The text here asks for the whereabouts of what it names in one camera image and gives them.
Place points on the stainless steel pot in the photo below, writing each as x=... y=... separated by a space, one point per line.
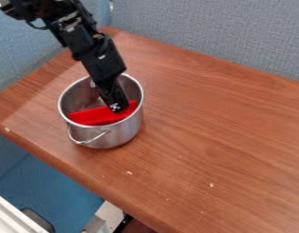
x=81 y=96

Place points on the white box with black base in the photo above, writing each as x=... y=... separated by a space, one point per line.
x=21 y=221

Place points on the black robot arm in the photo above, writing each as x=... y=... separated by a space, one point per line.
x=69 y=21

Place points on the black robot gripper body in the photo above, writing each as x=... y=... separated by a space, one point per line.
x=100 y=58

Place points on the grey table leg bracket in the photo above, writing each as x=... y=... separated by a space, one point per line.
x=105 y=219

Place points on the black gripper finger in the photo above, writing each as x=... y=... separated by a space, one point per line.
x=112 y=95

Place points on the red plastic block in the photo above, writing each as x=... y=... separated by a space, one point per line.
x=100 y=115

